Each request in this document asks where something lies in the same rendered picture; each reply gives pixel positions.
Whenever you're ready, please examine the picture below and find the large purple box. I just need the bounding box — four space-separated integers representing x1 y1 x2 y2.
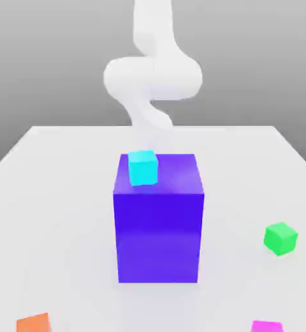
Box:
113 153 205 284

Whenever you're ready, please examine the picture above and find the small green cube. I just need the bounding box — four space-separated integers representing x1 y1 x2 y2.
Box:
263 221 299 257

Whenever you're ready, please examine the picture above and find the small cyan cube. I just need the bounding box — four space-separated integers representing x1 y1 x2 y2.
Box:
127 150 159 187

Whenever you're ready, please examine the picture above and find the small magenta cube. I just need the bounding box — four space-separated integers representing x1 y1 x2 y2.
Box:
251 320 284 332

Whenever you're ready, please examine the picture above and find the small orange cube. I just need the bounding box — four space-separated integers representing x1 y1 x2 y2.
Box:
16 312 52 332

